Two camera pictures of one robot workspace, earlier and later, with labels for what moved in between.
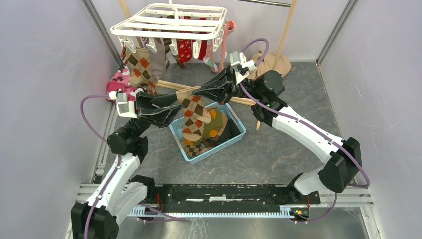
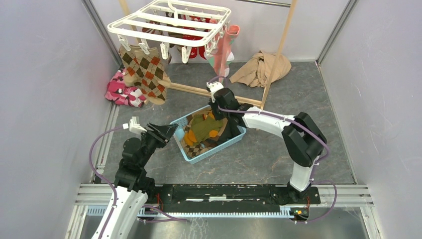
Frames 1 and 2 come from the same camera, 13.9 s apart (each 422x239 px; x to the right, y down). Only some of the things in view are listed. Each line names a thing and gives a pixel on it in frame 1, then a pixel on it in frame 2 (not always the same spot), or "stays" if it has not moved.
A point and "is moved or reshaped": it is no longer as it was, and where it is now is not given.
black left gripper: (158, 115) to (162, 134)
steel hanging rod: (267, 3) stays
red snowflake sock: (185, 50) to (193, 51)
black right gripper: (223, 95) to (217, 116)
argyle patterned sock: (195, 115) to (155, 79)
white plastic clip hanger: (173, 23) is moved or reshaped
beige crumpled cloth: (270, 62) stays
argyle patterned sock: (140, 65) is moved or reshaped
